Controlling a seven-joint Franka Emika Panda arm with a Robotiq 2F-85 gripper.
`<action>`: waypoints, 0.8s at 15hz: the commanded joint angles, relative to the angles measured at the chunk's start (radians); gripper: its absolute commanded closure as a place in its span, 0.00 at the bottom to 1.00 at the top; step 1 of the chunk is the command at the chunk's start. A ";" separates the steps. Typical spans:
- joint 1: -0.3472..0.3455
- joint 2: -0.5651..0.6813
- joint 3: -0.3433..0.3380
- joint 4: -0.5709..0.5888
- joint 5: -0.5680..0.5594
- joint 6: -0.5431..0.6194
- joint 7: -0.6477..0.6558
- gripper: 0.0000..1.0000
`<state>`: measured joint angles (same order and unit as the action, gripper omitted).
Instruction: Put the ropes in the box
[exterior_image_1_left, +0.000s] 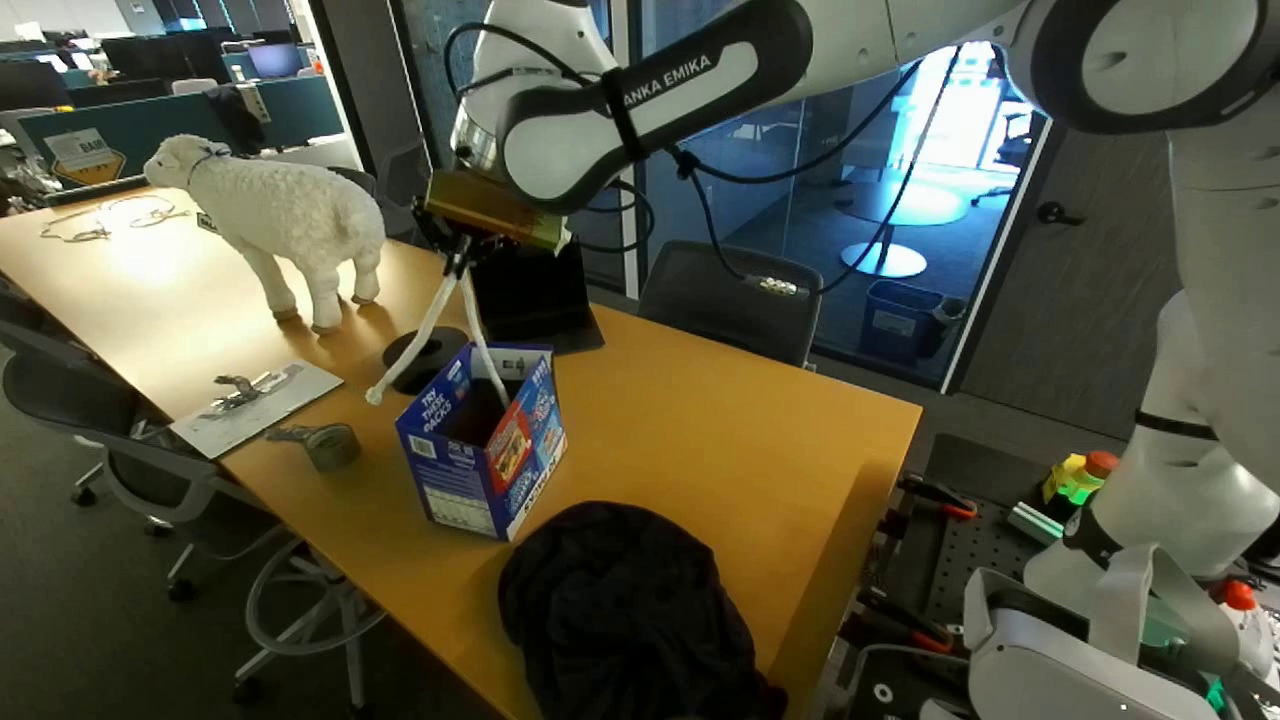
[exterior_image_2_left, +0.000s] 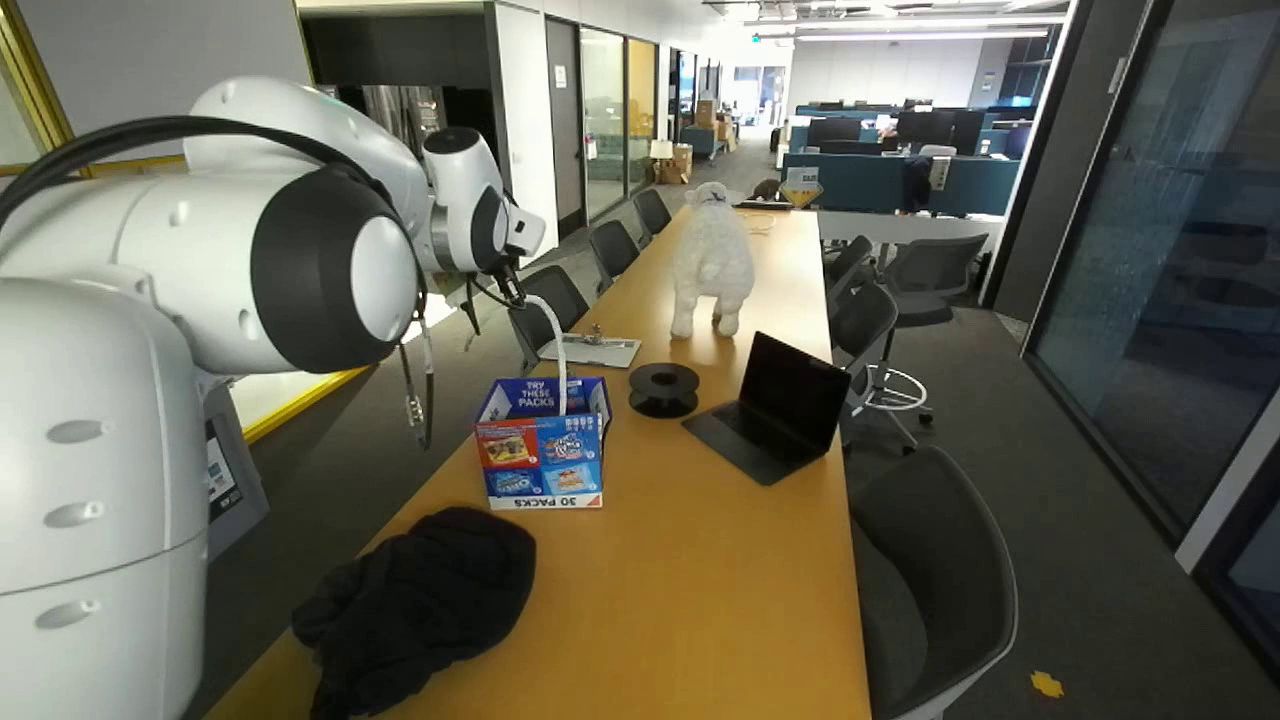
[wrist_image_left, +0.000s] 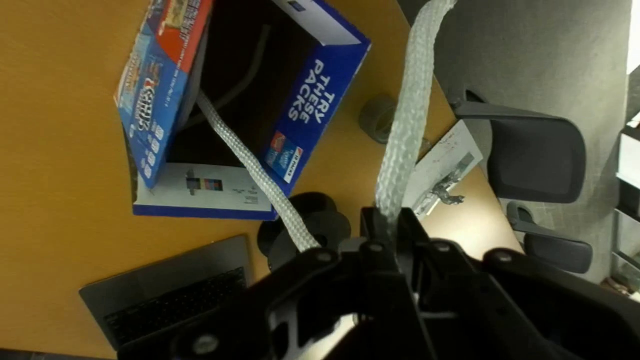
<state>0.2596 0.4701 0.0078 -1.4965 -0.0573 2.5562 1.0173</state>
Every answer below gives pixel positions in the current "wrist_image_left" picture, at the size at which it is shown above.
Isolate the white braided rope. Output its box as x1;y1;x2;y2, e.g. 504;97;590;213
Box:
196;0;458;252

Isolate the grey tape roll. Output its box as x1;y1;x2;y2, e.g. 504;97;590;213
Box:
358;95;432;152

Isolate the dark grey laptop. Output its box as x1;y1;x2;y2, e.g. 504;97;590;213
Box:
79;235;253;352

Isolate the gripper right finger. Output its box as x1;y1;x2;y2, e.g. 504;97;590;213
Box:
398;207;640;360

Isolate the printed paper sheet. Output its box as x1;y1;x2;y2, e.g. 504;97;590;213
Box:
400;120;485;221

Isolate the white shelf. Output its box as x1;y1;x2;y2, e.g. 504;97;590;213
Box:
611;65;640;301

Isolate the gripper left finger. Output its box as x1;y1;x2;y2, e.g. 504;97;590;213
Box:
116;206;426;360

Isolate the dark grey rope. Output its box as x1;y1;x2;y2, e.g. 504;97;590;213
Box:
182;22;273;128

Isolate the blue cardboard box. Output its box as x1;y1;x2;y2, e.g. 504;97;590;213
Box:
114;0;372;221

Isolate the black spool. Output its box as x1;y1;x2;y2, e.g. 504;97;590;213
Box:
256;191;352;271

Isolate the black office chair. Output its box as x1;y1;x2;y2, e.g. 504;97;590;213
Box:
449;89;594;275

